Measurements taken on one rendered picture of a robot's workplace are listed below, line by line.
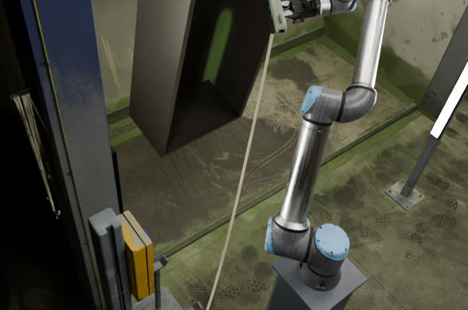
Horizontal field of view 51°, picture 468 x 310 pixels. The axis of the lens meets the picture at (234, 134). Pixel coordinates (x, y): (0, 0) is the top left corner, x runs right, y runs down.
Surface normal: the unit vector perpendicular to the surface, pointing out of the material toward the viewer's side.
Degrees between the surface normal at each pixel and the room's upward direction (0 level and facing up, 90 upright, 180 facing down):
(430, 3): 90
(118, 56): 57
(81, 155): 90
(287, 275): 0
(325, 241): 5
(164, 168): 0
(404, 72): 90
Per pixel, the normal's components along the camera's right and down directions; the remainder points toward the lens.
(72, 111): 0.61, 0.60
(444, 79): -0.79, 0.39
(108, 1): 0.56, 0.13
